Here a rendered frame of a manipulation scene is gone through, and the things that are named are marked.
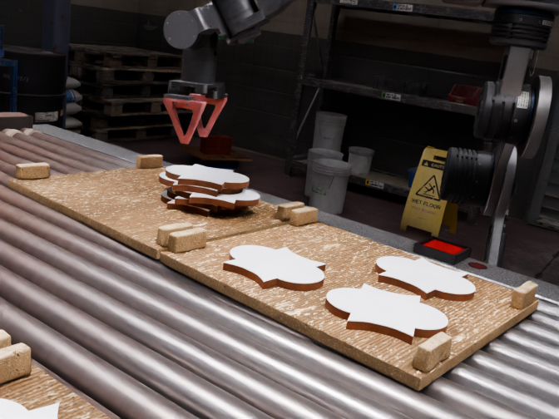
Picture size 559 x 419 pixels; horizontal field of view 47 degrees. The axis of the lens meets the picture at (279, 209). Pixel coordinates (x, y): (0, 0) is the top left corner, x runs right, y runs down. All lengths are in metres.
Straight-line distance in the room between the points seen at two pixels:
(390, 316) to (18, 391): 0.41
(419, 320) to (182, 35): 0.55
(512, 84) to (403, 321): 0.96
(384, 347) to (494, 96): 0.99
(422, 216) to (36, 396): 4.17
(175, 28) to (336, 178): 3.77
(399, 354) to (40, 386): 0.36
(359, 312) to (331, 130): 5.03
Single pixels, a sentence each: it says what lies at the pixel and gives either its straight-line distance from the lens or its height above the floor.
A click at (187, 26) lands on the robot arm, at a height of 1.24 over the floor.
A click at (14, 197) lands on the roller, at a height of 0.92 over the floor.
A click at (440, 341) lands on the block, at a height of 0.96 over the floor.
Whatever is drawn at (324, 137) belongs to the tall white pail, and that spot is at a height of 0.40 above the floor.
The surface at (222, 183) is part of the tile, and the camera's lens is 1.07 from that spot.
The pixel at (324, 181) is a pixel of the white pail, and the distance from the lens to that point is 4.72.
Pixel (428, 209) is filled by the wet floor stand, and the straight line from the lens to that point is 4.61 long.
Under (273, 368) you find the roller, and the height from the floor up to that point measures 0.91.
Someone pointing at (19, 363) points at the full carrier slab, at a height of 0.95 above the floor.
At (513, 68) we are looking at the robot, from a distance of 1.62.
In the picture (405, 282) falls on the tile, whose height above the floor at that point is 0.95.
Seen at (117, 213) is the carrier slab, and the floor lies 0.94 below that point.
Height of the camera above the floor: 1.25
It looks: 15 degrees down
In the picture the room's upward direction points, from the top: 8 degrees clockwise
